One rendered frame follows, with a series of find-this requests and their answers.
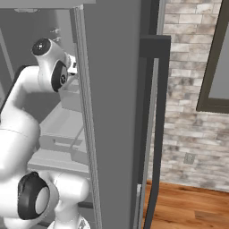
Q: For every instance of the grey wall socket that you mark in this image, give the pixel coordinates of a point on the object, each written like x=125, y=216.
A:
x=189, y=158

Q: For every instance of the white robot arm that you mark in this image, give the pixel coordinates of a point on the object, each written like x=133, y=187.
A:
x=18, y=140

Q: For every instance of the dark framed window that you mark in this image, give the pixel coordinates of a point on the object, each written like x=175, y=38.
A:
x=212, y=71

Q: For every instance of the grey fridge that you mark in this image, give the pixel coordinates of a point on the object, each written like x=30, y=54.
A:
x=27, y=23

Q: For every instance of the grey fridge door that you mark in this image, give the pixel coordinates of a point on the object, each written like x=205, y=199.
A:
x=116, y=119

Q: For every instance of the grey fridge shelf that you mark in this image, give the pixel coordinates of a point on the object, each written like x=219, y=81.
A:
x=62, y=125

